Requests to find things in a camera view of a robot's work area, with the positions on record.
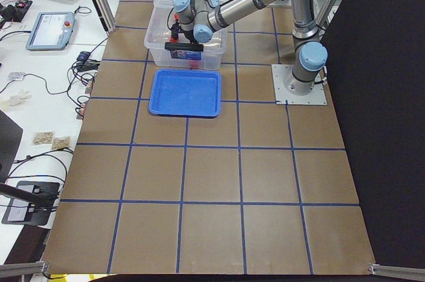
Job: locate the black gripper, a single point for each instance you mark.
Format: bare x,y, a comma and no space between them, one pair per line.
189,38

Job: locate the aluminium rail bottom right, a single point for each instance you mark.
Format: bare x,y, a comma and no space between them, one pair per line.
414,274

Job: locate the black connector plug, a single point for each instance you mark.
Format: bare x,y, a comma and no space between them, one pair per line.
84,63

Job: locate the blue plastic tray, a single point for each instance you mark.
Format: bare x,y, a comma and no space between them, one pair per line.
193,93

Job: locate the black monitor panel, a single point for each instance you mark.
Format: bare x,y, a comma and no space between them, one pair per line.
11,135

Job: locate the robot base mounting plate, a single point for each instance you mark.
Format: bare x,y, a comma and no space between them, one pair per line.
292,92

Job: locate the small white label card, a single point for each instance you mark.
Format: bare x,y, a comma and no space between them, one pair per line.
16,76

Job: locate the bag of beige parts right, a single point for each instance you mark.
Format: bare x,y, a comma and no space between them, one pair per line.
61,142

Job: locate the teach pendant near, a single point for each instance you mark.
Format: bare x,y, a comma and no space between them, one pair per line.
51,31

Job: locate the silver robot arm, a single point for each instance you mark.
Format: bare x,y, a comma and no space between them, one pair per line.
200,19

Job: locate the black box latch handle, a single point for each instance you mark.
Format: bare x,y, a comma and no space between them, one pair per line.
184,46

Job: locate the aluminium rail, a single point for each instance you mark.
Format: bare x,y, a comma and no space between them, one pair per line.
17,269
414,274

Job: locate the aluminium rail bottom left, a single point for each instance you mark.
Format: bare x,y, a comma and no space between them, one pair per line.
17,269

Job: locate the bag of beige parts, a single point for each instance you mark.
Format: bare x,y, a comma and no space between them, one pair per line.
43,138
61,142

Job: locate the bag of beige parts left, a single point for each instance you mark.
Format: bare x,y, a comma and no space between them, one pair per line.
43,138

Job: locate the white printed part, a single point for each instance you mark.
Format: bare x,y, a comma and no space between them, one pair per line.
17,99

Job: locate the clear plastic storage box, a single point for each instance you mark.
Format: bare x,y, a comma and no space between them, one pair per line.
158,34

